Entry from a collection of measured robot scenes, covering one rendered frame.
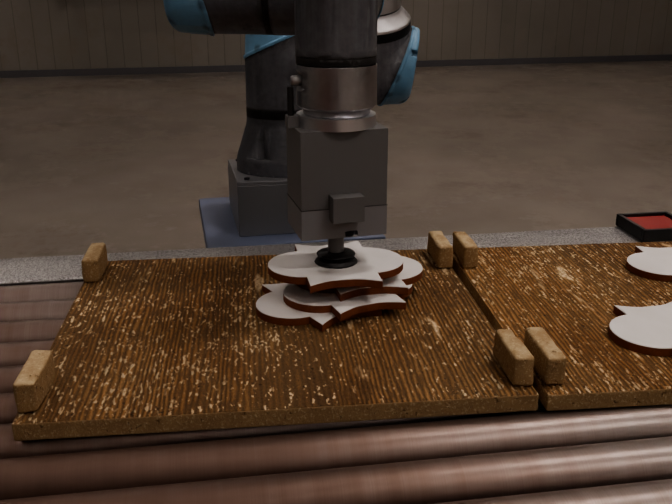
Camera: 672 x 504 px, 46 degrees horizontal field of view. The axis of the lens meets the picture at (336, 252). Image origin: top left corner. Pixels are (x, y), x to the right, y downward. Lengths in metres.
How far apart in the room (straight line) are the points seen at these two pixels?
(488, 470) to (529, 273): 0.36
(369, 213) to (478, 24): 10.14
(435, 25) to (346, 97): 9.95
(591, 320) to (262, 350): 0.32
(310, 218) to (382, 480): 0.27
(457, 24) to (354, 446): 10.23
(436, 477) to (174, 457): 0.19
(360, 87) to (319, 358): 0.24
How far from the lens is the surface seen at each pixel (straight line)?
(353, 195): 0.74
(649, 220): 1.17
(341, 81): 0.72
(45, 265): 1.03
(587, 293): 0.87
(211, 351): 0.72
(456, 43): 10.78
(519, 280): 0.89
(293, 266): 0.78
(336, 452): 0.62
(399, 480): 0.59
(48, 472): 0.63
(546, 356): 0.67
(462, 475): 0.60
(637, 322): 0.80
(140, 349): 0.74
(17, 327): 0.86
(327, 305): 0.76
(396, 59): 1.19
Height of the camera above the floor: 1.26
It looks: 20 degrees down
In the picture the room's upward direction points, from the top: straight up
